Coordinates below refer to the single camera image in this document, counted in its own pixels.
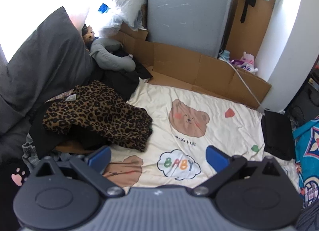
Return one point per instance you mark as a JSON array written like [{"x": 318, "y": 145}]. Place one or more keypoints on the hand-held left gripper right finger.
[{"x": 216, "y": 159}]

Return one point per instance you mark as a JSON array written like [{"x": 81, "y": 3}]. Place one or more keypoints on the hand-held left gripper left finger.
[{"x": 101, "y": 159}]

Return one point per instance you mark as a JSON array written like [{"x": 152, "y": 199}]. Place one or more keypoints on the leopard print garment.
[{"x": 99, "y": 111}]

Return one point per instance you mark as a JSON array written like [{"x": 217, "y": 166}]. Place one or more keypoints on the black clothes pile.
[{"x": 119, "y": 81}]

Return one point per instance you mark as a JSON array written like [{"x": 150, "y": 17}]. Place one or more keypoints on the cream bear print blanket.
[{"x": 154, "y": 121}]

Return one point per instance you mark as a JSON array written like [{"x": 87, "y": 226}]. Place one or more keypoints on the folded black garment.
[{"x": 278, "y": 133}]

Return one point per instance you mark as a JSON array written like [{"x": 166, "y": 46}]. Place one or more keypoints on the grey denim shorts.
[{"x": 30, "y": 151}]

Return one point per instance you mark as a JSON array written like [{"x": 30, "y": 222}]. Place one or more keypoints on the blue printed bag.
[{"x": 309, "y": 141}]

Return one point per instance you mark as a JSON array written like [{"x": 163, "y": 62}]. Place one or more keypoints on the dark bag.
[{"x": 299, "y": 111}]

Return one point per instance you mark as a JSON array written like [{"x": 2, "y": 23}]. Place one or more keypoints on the black paw print cloth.
[{"x": 10, "y": 188}]

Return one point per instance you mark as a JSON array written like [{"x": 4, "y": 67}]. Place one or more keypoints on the teal capped bottle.
[{"x": 225, "y": 56}]

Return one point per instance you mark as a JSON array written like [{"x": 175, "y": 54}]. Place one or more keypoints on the flattened brown cardboard box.
[{"x": 179, "y": 61}]

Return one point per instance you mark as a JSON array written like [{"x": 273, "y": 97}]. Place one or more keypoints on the pink plush toy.
[{"x": 248, "y": 57}]

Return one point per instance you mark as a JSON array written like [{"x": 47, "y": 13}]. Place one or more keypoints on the dark patterned cloth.
[{"x": 309, "y": 218}]

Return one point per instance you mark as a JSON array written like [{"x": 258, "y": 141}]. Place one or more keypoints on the dark grey pillow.
[{"x": 49, "y": 53}]

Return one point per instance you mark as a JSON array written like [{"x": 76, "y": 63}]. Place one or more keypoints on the small doll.
[{"x": 88, "y": 33}]

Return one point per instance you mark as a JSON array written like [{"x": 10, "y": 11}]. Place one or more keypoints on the brown cardboard panel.
[{"x": 264, "y": 26}]

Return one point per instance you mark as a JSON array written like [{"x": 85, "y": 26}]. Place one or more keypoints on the grey plastic-wrapped appliance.
[{"x": 187, "y": 16}]

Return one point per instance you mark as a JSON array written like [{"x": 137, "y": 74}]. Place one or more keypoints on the small blue object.
[{"x": 103, "y": 8}]

